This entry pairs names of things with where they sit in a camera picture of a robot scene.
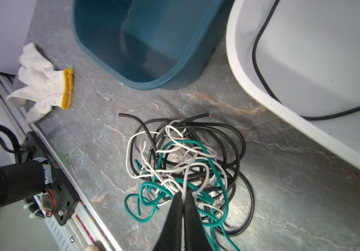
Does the cable pile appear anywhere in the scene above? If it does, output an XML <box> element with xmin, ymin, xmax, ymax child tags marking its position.
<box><xmin>118</xmin><ymin>112</ymin><xmax>256</xmax><ymax>251</ymax></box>

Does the teal plastic bin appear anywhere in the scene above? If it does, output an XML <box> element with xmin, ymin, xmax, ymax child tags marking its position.
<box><xmin>73</xmin><ymin>1</ymin><xmax>233</xmax><ymax>91</ymax></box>

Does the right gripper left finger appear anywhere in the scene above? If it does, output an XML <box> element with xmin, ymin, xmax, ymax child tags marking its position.
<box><xmin>153</xmin><ymin>192</ymin><xmax>183</xmax><ymax>251</ymax></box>

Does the black cable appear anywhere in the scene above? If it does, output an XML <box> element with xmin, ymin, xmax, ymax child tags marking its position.
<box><xmin>251</xmin><ymin>0</ymin><xmax>360</xmax><ymax>121</ymax></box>

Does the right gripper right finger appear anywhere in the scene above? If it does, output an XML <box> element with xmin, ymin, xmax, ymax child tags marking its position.
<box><xmin>184</xmin><ymin>190</ymin><xmax>212</xmax><ymax>251</ymax></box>

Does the white knit glove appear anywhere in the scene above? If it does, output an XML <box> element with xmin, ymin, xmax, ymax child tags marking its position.
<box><xmin>6</xmin><ymin>43</ymin><xmax>74</xmax><ymax>123</ymax></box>

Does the white plastic bin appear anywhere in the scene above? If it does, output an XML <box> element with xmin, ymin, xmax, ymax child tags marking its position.
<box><xmin>226</xmin><ymin>1</ymin><xmax>360</xmax><ymax>169</ymax></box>

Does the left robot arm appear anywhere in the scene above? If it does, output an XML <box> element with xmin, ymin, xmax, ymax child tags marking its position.
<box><xmin>0</xmin><ymin>124</ymin><xmax>48</xmax><ymax>209</ymax></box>

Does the beige leather glove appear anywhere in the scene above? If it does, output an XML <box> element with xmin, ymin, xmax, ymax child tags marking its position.
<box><xmin>83</xmin><ymin>245</ymin><xmax>100</xmax><ymax>251</ymax></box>

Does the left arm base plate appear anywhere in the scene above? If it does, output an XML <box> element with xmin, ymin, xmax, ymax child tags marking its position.
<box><xmin>23</xmin><ymin>131</ymin><xmax>80</xmax><ymax>226</ymax></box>

